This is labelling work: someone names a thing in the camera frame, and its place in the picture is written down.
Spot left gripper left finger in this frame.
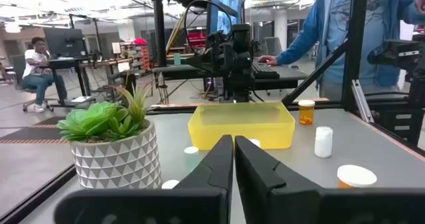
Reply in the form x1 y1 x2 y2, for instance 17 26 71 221
54 134 234 224

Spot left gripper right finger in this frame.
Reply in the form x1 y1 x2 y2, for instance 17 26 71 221
234 136 425 224

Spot small teal pill bottle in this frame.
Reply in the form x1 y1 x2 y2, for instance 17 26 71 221
183 146 200 173

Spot orange pill bottle white cap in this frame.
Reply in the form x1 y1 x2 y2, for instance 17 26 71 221
297 99 316 126
337 164 378 189

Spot white opaque pill bottle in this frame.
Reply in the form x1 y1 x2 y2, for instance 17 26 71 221
313 126 334 159

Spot yellow plastic bin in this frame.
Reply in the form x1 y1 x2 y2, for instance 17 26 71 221
187 101 296 151

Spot black keyboard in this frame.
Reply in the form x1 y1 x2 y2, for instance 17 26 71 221
251 61 280 80

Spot monitor with blue screen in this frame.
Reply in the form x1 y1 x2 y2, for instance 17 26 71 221
209 0 245 35

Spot gray desk with keyboard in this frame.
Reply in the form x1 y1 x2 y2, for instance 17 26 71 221
252 66 309 92

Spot black monitor pole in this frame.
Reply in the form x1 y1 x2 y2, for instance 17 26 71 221
151 0 167 67

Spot red shelf items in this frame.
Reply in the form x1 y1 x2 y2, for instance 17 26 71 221
132 37 150 70

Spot succulent in patterned white pot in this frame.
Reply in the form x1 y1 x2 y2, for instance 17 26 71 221
56 84 163 190

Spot person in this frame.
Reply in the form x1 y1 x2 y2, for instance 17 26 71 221
21 37 69 114
257 0 425 100

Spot black device on stand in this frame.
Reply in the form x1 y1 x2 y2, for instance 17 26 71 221
367 34 425 145

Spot black office desk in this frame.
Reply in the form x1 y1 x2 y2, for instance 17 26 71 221
46 56 97 107

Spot dark computer monitor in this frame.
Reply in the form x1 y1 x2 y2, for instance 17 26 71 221
42 27 88 58

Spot black floor mat striped edge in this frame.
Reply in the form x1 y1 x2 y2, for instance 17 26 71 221
0 116 69 144

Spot office chair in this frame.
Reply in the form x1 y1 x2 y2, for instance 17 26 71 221
9 54 54 112

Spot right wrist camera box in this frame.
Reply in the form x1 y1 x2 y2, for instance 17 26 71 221
231 23 252 44

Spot silver aluminium rail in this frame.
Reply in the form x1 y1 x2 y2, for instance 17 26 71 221
351 79 375 124

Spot black aluminium table frame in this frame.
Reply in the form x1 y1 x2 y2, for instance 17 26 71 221
0 0 425 224

